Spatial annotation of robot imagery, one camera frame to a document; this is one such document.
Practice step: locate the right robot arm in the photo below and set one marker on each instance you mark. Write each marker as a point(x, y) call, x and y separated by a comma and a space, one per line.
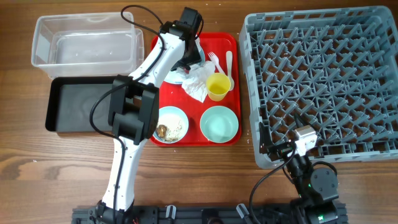
point(316, 183)

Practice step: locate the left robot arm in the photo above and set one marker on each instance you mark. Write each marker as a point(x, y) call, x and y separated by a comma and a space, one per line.
point(134, 111)

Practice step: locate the mint green bowl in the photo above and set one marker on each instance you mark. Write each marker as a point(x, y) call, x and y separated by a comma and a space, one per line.
point(219, 124)

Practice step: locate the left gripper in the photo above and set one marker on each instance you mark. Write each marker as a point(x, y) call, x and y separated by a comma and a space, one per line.
point(196, 57)

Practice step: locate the white plastic spoon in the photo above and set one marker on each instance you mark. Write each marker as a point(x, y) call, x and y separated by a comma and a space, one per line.
point(229, 63)

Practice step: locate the clear plastic waste bin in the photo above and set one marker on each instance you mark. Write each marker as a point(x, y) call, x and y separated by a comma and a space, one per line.
point(96, 44)

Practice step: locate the white plastic fork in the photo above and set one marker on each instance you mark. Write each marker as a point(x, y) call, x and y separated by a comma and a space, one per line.
point(213, 57)

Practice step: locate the grey dishwasher rack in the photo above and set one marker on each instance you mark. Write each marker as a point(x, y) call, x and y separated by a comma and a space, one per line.
point(335, 67)

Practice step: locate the white napkin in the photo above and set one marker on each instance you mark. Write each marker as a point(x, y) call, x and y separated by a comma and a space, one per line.
point(194, 80)

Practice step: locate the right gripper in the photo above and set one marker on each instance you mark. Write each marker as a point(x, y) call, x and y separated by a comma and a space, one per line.
point(266, 145)

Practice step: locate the rice and food scraps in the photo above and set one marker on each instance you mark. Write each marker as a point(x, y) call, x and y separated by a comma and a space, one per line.
point(170, 128)

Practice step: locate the red serving tray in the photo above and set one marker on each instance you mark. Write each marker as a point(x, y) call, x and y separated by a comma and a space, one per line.
point(173, 95)

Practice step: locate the black food waste tray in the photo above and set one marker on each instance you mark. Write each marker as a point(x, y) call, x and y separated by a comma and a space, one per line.
point(71, 100)

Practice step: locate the light blue plate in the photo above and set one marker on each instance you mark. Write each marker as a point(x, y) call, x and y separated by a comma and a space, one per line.
point(174, 77)

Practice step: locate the yellow plastic cup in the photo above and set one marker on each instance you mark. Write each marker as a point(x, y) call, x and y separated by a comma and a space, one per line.
point(217, 85)

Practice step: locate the light blue bowl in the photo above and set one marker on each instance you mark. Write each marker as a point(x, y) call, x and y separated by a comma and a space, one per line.
point(177, 111)

